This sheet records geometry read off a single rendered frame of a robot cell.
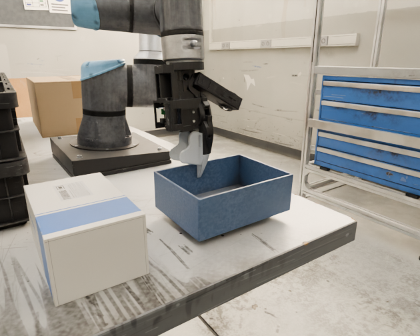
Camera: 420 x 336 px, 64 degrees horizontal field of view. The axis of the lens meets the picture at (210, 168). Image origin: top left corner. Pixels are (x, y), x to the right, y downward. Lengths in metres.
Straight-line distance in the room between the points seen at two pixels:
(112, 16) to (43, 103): 0.73
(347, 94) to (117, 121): 1.48
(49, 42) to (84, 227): 3.65
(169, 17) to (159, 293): 0.42
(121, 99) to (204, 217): 0.53
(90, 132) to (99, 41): 3.22
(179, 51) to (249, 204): 0.28
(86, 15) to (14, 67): 3.29
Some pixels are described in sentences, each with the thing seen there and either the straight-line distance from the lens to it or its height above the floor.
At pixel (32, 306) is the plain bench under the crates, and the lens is 0.48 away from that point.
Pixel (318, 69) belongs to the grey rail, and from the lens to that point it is 2.22.
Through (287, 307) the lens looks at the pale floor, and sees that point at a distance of 1.55.
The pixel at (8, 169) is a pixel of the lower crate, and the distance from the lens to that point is 0.64.
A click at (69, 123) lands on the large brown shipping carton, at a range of 1.39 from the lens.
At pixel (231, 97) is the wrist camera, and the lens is 0.66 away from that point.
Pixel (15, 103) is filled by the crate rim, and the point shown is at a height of 0.91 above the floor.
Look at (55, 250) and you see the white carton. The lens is 0.43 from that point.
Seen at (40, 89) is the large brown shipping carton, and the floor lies 0.87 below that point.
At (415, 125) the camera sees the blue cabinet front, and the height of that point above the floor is 0.66.
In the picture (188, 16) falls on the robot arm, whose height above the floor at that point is 1.05.
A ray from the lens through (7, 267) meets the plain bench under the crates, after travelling 0.57.
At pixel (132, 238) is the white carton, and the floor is 0.76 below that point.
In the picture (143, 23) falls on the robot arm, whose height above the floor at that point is 1.04.
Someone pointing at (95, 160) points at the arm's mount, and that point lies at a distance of 0.87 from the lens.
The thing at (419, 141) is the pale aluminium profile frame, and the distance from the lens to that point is 1.91.
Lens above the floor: 0.98
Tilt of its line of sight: 18 degrees down
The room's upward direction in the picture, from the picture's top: straight up
